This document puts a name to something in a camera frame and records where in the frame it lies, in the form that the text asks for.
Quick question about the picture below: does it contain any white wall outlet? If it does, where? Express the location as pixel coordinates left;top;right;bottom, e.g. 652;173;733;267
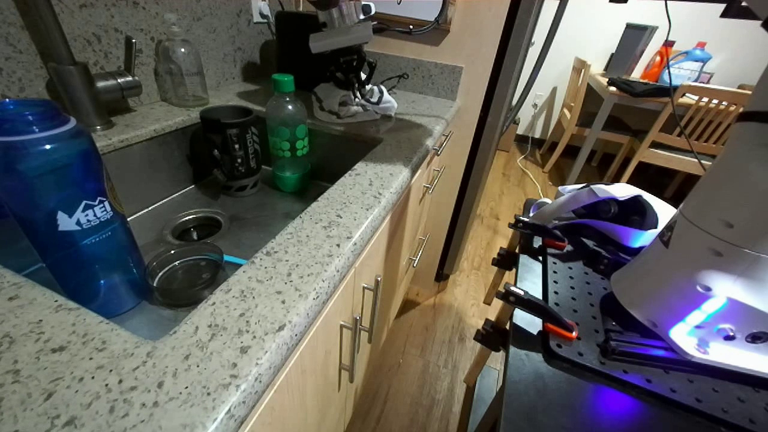
250;0;275;25

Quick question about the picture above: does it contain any white cloth with black stripes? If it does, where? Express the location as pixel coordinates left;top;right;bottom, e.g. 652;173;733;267
309;78;401;125

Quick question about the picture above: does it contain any metal sink faucet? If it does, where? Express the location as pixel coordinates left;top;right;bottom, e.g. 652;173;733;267
15;0;147;135

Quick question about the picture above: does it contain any wooden dining table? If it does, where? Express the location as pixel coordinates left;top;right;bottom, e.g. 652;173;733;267
565;70;757;186

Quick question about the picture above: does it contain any black clamp orange tip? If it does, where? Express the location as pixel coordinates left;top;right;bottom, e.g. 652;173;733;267
490;214;580;274
472;282;580;354

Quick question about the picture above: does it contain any white VR headset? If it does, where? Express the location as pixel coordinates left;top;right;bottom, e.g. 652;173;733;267
523;179;680;258

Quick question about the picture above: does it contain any metal drawer handle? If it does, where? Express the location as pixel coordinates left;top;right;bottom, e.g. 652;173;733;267
407;232;433;270
430;129;453;161
421;169;443;203

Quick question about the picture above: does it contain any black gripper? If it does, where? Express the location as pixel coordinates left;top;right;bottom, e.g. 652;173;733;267
325;46;379;105

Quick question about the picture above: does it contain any wooden kitchen cabinet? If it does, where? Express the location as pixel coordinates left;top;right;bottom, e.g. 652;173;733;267
237;126;475;432

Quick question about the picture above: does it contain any blue detergent bottle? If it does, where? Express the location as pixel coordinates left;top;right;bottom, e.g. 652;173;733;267
667;41;715;89

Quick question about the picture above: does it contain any black robot cart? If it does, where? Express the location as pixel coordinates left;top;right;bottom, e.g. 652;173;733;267
458;334;751;432

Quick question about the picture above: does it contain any round metal strainer lid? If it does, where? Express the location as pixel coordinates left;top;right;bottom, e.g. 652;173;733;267
143;240;229;309

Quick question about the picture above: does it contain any black toaster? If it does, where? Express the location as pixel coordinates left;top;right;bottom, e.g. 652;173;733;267
274;9;344;90

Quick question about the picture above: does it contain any orange detergent bottle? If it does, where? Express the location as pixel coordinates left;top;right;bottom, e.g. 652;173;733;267
638;37;677;87

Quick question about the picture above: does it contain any metal cabinet door handle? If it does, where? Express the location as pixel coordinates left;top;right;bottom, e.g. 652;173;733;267
335;313;362;394
357;274;383;346

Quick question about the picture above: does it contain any wooden framed board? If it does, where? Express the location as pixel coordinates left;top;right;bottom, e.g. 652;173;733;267
370;0;458;48

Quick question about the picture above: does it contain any wooden chair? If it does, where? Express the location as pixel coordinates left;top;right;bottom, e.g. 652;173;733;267
620;82;751;186
543;54;596;168

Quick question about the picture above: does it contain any metal sink drain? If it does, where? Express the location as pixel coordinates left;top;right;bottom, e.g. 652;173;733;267
164;205;230;244

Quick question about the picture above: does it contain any perforated mounting board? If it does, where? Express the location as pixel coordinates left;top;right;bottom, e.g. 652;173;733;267
511;238;768;432

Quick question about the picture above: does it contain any steel sink basin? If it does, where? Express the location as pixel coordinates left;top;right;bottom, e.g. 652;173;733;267
0;117;386;343

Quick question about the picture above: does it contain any green soda bottle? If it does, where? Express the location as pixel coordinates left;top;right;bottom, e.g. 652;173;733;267
265;71;314;196

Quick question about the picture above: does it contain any white floor cable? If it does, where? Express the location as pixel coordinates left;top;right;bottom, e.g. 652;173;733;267
513;150;560;201

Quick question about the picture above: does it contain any open laptop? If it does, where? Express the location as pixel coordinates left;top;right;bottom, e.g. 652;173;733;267
602;21;685;97

